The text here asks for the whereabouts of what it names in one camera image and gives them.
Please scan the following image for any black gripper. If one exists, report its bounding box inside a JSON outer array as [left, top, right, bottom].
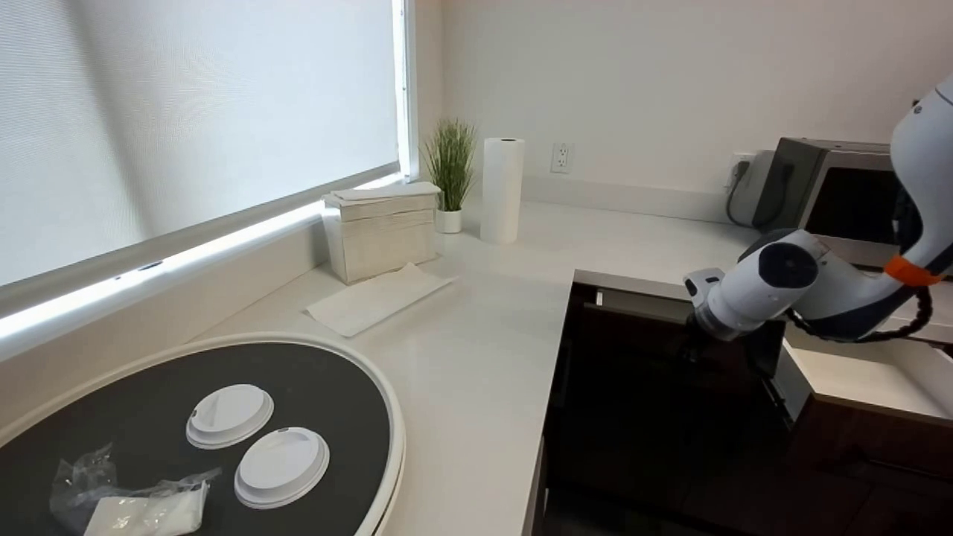
[[696, 317, 790, 383]]

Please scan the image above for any dark wood drawer white inside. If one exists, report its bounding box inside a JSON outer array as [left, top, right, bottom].
[[577, 282, 798, 399]]

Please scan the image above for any wide open white drawer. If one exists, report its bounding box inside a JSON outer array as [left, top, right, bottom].
[[769, 323, 953, 480]]

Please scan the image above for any grey countertop appliance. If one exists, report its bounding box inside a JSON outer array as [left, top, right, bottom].
[[723, 133, 829, 234]]

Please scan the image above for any white paper towel roll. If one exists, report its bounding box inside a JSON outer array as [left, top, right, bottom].
[[478, 133, 527, 246]]

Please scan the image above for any small green potted plant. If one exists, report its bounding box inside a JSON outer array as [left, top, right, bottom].
[[424, 119, 478, 234]]

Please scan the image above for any white napkin box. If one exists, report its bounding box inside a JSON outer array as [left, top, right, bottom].
[[321, 179, 445, 289]]

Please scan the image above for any white cup lid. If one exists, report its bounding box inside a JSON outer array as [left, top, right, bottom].
[[181, 380, 278, 453], [233, 426, 333, 512]]

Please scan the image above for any round black tray white rim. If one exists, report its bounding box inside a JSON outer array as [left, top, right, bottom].
[[0, 329, 408, 536]]

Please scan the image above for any white roller window blind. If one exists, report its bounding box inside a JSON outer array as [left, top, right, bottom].
[[0, 0, 411, 292]]

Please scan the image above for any clear plastic bag white packet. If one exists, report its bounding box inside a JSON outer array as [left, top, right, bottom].
[[49, 444, 224, 536]]

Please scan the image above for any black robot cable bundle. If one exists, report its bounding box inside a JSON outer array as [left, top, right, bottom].
[[787, 282, 935, 346]]

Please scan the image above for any orange velcro strap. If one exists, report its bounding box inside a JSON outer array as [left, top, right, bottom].
[[883, 252, 942, 292]]

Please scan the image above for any white wall outlet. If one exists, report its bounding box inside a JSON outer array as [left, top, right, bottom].
[[549, 139, 577, 176]]

